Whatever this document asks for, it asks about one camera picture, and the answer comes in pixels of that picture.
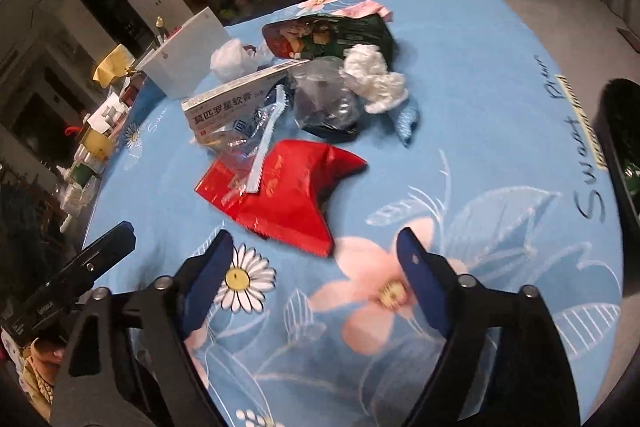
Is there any white cardboard box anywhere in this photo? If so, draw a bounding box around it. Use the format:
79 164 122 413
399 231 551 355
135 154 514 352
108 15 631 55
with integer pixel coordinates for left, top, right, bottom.
136 7 228 100

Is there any cluster of small bottles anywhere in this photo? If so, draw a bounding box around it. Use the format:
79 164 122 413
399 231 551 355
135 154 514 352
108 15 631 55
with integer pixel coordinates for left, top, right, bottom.
60 97 131 228

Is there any pink cloth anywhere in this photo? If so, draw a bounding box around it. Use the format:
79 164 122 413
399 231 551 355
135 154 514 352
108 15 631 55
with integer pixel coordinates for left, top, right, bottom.
334 0 393 22

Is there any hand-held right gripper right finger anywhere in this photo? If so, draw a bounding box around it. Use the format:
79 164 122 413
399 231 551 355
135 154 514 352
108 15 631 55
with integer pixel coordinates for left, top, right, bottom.
395 227 583 427

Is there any person's left hand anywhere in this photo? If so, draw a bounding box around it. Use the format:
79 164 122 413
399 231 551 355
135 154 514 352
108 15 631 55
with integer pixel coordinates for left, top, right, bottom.
27 337 68 370

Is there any white plastic bag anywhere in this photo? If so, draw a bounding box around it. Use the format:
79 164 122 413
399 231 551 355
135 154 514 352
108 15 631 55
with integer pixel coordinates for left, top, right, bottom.
210 39 271 82

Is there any white toothed plastic strip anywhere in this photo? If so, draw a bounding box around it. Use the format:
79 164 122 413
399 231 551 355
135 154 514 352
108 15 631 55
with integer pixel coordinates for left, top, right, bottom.
244 84 287 194

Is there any dark green snack packet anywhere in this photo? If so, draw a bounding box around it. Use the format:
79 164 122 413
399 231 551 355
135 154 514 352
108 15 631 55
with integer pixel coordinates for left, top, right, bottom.
261 13 396 70

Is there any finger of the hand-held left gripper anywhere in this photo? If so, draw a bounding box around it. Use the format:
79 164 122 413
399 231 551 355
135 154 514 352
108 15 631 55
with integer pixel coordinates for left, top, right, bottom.
65 222 137 295

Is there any yellow cloth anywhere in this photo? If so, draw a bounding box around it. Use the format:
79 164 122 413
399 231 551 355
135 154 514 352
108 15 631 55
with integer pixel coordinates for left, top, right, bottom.
92 44 133 88

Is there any blue jeans garment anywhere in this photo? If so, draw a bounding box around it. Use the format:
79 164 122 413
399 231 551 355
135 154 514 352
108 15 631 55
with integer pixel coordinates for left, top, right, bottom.
390 99 422 148

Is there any red snack packet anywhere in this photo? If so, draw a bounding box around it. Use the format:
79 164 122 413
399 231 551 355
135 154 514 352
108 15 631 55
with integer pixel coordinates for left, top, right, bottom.
194 139 369 258

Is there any clear bag with black contents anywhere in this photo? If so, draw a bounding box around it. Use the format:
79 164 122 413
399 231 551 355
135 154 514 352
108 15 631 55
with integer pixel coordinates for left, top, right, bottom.
287 57 363 142

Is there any large white tissue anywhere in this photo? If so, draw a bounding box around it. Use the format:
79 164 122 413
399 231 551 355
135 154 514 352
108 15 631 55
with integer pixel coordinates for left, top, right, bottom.
340 44 410 114

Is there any person's left forearm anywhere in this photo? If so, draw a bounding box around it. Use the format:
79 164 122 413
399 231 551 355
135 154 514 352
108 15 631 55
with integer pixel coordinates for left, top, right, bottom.
17 357 58 415

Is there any clear plastic wrapper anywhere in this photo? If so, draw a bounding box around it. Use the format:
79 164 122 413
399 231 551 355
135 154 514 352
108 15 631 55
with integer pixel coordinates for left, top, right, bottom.
192 107 281 172

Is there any white medicine box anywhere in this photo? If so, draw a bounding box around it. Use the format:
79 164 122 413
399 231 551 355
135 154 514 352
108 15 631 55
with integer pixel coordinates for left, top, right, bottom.
181 59 311 142

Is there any blue floral tablecloth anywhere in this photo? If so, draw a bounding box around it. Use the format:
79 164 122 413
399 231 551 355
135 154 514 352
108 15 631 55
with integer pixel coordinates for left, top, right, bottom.
82 0 626 427

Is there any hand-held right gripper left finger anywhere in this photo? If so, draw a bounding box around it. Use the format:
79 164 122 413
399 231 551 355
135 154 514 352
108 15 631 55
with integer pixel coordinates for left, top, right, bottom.
50 229 236 427

